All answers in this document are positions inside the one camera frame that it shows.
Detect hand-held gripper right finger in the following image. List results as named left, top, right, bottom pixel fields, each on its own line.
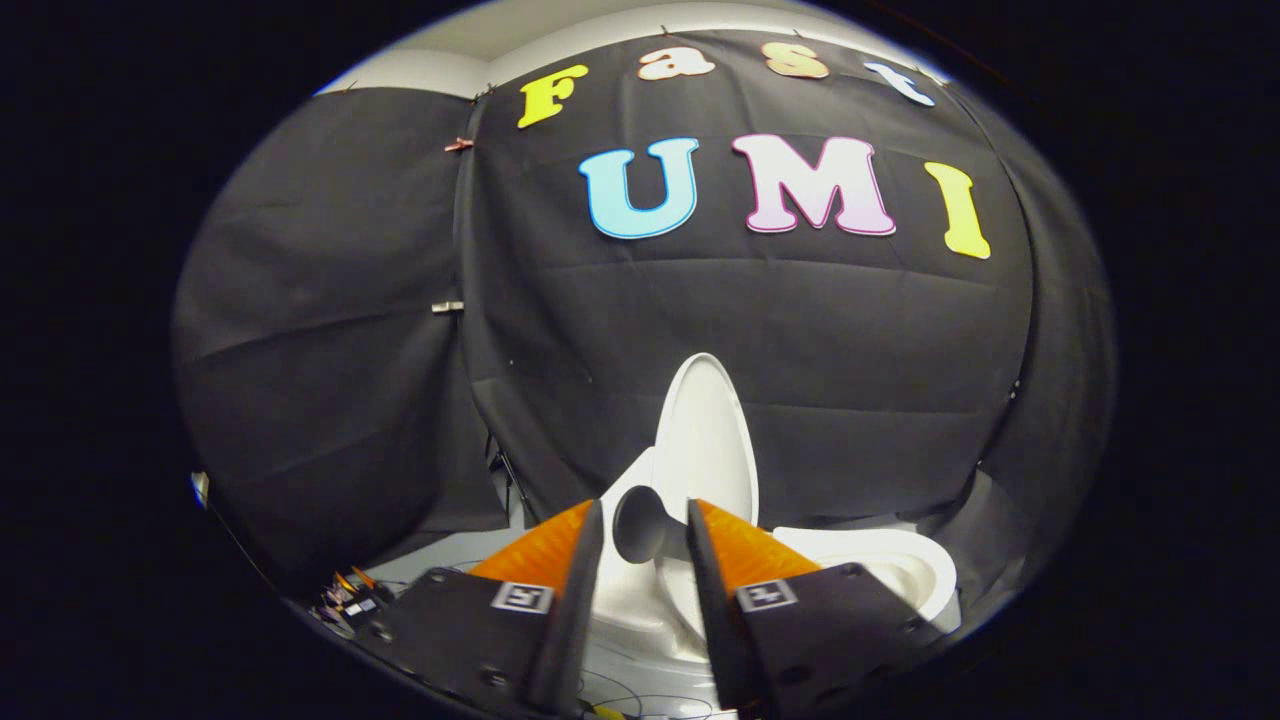
left=685, top=497, right=936, bottom=717

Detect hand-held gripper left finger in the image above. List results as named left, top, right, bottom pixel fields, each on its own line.
left=362, top=498, right=608, bottom=717

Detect black round lid knob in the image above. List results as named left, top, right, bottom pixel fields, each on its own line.
left=612, top=485, right=691, bottom=564

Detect white toilet tank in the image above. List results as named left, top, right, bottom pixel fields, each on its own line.
left=592, top=447, right=666, bottom=661

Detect white toilet seat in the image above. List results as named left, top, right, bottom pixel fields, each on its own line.
left=772, top=527, right=959, bottom=626

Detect small electronics pile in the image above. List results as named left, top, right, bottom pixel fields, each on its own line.
left=318, top=568, right=393, bottom=637

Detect black backdrop cloth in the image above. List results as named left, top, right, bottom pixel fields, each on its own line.
left=172, top=30, right=1116, bottom=601

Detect tangled thin cables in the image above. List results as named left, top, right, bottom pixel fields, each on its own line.
left=580, top=668, right=717, bottom=720

